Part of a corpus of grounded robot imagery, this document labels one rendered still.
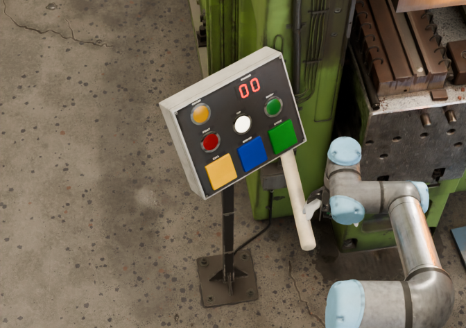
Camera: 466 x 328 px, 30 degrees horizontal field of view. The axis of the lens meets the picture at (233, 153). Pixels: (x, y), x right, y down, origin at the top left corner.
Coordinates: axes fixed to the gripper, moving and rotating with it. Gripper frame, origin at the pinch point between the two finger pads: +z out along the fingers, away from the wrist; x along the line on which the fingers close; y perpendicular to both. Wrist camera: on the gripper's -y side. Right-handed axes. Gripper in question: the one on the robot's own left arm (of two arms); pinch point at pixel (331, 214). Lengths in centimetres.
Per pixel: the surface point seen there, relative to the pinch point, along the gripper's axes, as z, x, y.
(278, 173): 53, -17, -44
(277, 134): -8.9, -16.8, -17.4
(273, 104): -16.2, -18.8, -21.9
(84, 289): 94, -83, -9
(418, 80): -3, 21, -46
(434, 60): -6, 25, -52
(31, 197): 94, -113, -45
